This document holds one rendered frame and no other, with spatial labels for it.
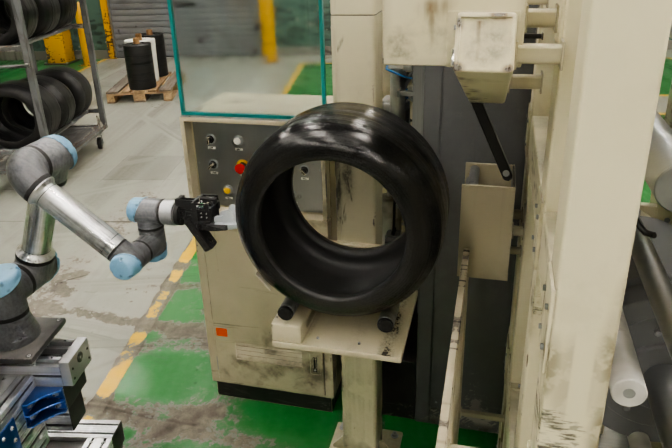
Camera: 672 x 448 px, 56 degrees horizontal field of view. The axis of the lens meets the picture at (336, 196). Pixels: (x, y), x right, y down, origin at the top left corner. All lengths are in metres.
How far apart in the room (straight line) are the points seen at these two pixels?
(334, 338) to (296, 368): 0.87
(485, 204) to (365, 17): 0.62
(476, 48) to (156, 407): 2.29
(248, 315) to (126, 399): 0.74
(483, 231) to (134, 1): 10.15
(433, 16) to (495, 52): 0.15
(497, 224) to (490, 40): 0.89
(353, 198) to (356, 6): 0.58
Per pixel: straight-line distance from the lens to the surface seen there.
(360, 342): 1.80
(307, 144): 1.51
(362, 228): 1.99
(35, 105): 5.33
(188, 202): 1.82
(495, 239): 1.87
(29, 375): 2.23
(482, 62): 1.05
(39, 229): 2.13
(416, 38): 1.16
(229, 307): 2.62
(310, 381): 2.70
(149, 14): 11.54
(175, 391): 3.02
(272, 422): 2.78
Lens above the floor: 1.86
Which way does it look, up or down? 23 degrees down
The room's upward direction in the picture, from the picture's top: 2 degrees counter-clockwise
